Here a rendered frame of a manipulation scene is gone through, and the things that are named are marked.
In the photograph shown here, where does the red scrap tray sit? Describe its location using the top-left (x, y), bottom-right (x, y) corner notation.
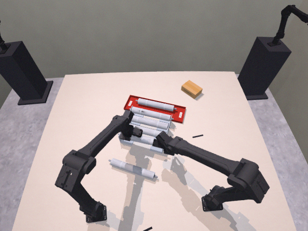
top-left (124, 95), bottom-right (186, 123)

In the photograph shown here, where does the brown cardboard box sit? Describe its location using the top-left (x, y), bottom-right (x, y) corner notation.
top-left (181, 80), bottom-right (203, 99)

